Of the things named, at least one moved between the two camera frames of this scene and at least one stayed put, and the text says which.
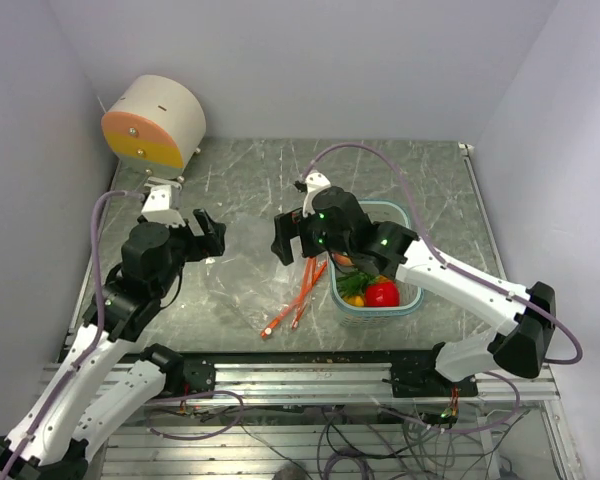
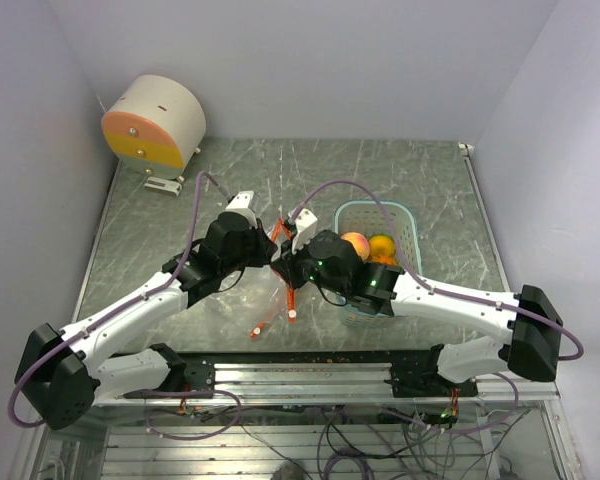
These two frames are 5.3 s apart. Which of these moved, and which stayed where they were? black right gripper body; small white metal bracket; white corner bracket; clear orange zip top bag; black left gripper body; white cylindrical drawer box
Moved: black right gripper body; black left gripper body; clear orange zip top bag
Stayed: white corner bracket; small white metal bracket; white cylindrical drawer box
